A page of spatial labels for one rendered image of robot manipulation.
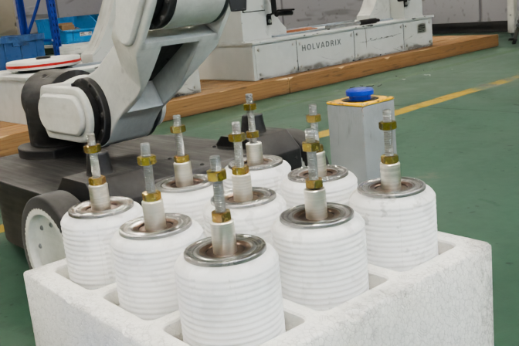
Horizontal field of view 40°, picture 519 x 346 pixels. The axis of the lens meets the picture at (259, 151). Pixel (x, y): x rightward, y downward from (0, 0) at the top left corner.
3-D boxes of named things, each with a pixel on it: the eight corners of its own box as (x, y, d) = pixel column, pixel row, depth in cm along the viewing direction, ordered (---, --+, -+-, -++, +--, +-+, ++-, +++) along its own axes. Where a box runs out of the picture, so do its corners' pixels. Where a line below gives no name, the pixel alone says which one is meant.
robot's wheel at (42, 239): (31, 299, 123) (11, 188, 119) (57, 289, 126) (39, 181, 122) (87, 331, 108) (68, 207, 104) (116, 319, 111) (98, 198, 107)
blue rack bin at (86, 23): (36, 45, 589) (32, 20, 585) (77, 40, 614) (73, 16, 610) (66, 44, 553) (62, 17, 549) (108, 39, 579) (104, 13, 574)
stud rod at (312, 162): (320, 202, 71) (314, 129, 69) (310, 203, 71) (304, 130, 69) (320, 200, 72) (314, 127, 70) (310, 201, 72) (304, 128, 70)
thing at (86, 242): (144, 372, 80) (122, 222, 76) (67, 369, 82) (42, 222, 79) (173, 333, 89) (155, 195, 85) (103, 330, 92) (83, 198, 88)
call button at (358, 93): (340, 103, 103) (340, 89, 103) (359, 100, 106) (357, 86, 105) (361, 105, 100) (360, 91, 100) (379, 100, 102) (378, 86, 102)
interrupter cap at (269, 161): (223, 164, 99) (222, 159, 99) (275, 157, 101) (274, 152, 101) (234, 176, 92) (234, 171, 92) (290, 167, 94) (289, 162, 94)
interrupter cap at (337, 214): (340, 234, 67) (339, 227, 66) (267, 229, 70) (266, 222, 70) (364, 209, 73) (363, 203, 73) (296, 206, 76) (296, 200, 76)
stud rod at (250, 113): (252, 149, 95) (247, 94, 94) (249, 148, 96) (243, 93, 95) (259, 148, 96) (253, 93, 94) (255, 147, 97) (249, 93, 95)
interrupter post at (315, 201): (323, 223, 70) (321, 191, 69) (301, 222, 71) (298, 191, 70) (332, 216, 72) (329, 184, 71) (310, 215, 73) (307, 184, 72)
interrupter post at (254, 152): (245, 165, 98) (242, 142, 97) (262, 163, 98) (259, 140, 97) (249, 169, 95) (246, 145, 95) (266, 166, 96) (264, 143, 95)
